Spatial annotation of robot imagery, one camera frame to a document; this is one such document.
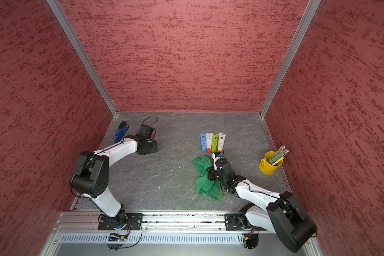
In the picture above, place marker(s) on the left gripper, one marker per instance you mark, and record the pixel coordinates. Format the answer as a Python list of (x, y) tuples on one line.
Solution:
[(153, 150)]

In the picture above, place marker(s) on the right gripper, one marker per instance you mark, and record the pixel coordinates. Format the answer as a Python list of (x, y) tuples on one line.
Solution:
[(210, 171)]

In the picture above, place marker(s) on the green microfiber cloth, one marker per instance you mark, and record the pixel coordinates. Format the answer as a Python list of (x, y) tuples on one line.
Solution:
[(204, 186)]

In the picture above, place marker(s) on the white tube pink cap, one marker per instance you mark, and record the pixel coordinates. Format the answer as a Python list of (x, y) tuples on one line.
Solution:
[(209, 137)]

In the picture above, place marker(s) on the blue toothpaste tube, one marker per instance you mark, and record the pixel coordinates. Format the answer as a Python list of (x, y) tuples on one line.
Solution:
[(203, 138)]

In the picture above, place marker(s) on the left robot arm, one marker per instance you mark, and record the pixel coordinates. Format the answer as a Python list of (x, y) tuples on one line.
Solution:
[(91, 177)]

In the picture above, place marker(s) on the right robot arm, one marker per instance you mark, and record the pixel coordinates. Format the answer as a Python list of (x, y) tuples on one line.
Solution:
[(281, 214)]

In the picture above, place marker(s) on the lime green toothpaste tube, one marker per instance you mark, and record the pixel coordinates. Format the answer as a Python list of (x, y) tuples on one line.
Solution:
[(214, 144)]

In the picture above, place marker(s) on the white tube orange cap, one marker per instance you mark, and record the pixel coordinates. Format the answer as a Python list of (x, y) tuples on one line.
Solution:
[(221, 142)]

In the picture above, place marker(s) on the blue stapler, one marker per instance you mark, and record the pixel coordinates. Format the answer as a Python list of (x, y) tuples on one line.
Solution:
[(121, 131)]

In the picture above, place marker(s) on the yellow cup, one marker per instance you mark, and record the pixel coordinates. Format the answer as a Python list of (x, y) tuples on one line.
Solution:
[(267, 168)]

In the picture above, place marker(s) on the pencils in cup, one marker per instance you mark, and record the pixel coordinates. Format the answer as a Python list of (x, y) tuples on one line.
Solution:
[(279, 155)]

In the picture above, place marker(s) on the left corner aluminium profile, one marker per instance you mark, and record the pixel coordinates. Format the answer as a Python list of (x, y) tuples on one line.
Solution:
[(62, 19)]

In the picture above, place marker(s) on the corner aluminium profile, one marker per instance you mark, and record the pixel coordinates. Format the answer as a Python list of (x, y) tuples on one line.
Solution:
[(62, 19), (300, 32)]

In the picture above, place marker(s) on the right corner aluminium profile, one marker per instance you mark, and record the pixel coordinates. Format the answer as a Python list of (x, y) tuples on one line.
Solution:
[(300, 32)]

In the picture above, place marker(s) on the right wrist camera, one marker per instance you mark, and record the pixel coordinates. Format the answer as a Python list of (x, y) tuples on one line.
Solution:
[(217, 157)]

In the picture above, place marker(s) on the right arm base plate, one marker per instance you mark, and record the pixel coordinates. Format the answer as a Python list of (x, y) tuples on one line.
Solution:
[(239, 222)]

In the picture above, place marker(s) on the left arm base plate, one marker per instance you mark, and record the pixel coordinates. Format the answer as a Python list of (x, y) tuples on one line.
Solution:
[(132, 221)]

